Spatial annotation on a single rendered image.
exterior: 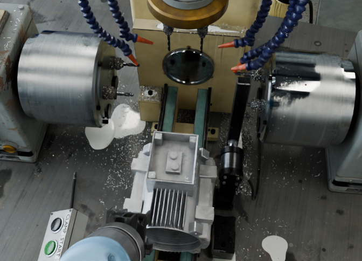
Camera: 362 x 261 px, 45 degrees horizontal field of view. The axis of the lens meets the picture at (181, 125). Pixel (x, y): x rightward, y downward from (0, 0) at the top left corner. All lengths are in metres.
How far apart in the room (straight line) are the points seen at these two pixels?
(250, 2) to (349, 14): 1.89
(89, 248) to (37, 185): 0.80
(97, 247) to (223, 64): 0.78
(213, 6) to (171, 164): 0.34
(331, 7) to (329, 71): 2.01
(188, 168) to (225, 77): 0.41
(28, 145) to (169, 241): 0.51
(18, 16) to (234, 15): 0.58
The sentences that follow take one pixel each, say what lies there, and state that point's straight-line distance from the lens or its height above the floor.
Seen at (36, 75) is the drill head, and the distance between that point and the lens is 1.12.
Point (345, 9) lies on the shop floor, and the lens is 3.11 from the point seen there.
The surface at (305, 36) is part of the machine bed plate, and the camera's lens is 1.69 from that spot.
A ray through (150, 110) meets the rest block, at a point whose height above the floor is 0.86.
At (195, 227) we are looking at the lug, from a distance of 0.92.
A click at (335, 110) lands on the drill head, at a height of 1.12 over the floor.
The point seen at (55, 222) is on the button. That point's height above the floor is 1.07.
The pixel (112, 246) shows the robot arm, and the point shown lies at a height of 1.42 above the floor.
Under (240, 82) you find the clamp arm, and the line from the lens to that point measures 0.92.
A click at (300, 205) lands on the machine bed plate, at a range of 1.30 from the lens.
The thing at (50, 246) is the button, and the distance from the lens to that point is 0.97.
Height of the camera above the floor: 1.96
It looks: 57 degrees down
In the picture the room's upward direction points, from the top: straight up
